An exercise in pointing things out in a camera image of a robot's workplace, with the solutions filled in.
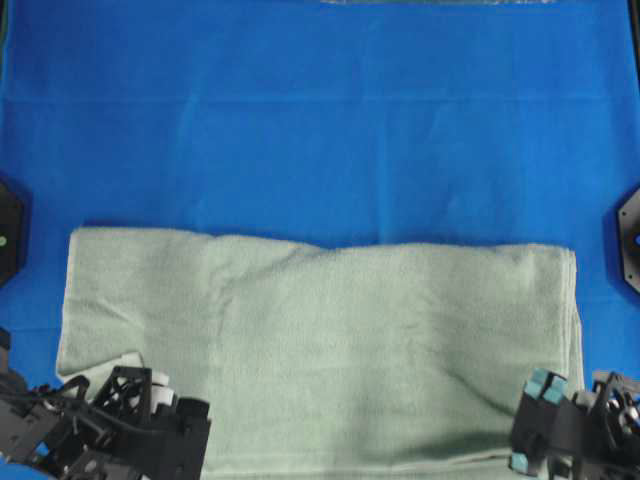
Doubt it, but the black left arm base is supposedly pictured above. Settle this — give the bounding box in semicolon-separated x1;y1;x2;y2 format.
1;173;33;287

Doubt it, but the pale green bath towel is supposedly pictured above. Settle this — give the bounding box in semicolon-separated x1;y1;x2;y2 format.
56;227;584;479

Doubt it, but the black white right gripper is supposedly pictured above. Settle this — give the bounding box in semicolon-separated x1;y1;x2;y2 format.
508;368;639;479

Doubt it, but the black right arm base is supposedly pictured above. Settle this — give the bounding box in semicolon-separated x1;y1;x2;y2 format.
616;188;640;294

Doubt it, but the blue table cloth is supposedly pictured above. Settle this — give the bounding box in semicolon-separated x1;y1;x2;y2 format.
1;1;639;385

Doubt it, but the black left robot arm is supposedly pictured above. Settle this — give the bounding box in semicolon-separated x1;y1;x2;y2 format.
1;331;211;479

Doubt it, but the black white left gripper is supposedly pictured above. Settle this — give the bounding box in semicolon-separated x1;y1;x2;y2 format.
64;365;211;479

